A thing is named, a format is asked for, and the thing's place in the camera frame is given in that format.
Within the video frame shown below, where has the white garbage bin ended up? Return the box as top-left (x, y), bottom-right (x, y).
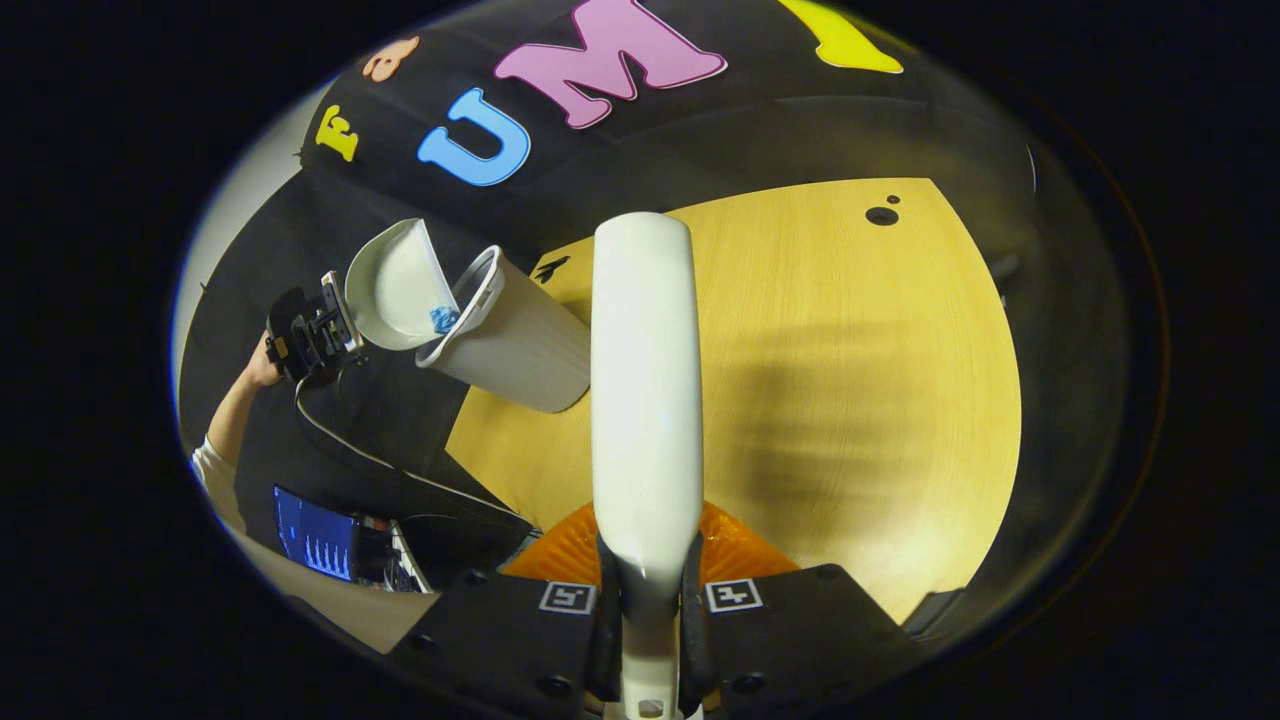
top-left (414, 244), bottom-right (594, 415)

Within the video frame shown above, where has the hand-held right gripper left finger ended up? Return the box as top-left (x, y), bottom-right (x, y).
top-left (388, 501), bottom-right (623, 720)

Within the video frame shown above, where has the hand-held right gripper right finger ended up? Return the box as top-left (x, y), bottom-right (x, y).
top-left (678, 498), bottom-right (928, 718)

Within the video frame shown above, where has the wooden desktop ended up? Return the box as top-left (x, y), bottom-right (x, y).
top-left (444, 177), bottom-right (1024, 628)

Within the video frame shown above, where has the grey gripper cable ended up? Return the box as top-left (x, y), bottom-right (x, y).
top-left (293, 374), bottom-right (533, 523)

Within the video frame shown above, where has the grey dustpan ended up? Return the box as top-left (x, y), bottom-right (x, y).
top-left (344, 217), bottom-right (463, 354)

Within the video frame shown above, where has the open laptop computer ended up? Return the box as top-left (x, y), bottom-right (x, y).
top-left (271, 484), bottom-right (433, 595)

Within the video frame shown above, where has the small white black-bristled broom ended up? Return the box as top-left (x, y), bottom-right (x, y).
top-left (589, 211), bottom-right (705, 720)

